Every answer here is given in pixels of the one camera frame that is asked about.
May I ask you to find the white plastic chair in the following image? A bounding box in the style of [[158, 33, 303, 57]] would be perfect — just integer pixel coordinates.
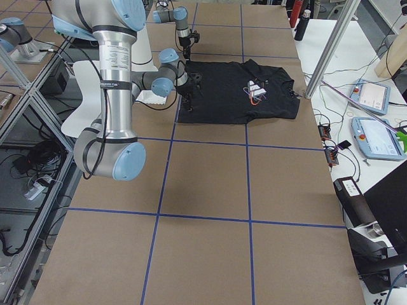
[[61, 60, 101, 138]]

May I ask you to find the brown paper table mat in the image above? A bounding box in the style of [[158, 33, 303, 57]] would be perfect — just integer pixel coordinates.
[[30, 3, 366, 305]]

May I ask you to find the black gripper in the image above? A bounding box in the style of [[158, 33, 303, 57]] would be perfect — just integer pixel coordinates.
[[177, 30, 200, 60], [177, 72, 202, 112]]

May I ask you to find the orange usb hub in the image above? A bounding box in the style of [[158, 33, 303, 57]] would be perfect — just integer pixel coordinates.
[[324, 147, 339, 168], [318, 125, 331, 141]]

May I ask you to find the black water bottle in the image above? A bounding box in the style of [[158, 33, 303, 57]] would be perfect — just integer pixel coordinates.
[[294, 9, 311, 41]]

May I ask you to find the dark brown box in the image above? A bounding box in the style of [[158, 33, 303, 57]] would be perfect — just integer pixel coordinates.
[[333, 177, 376, 227]]

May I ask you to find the aluminium frame post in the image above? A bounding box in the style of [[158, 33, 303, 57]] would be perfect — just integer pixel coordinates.
[[305, 0, 361, 99]]

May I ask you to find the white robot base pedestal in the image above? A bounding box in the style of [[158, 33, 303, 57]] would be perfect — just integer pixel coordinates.
[[130, 18, 169, 105]]

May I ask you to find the red bottle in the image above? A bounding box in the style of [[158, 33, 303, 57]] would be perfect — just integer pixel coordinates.
[[289, 0, 303, 29]]

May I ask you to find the light blue teach pendant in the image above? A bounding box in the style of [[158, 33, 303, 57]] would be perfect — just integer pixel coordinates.
[[351, 117, 406, 161], [350, 79, 390, 116]]

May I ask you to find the black monitor stand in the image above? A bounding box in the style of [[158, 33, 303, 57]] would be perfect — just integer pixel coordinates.
[[347, 162, 406, 294]]

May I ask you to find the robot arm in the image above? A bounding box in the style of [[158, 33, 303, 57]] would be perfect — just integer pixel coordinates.
[[52, 1, 200, 180], [153, 1, 200, 60]]

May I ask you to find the black graphic t-shirt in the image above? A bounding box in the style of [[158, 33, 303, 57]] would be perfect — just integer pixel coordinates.
[[177, 59, 300, 125]]

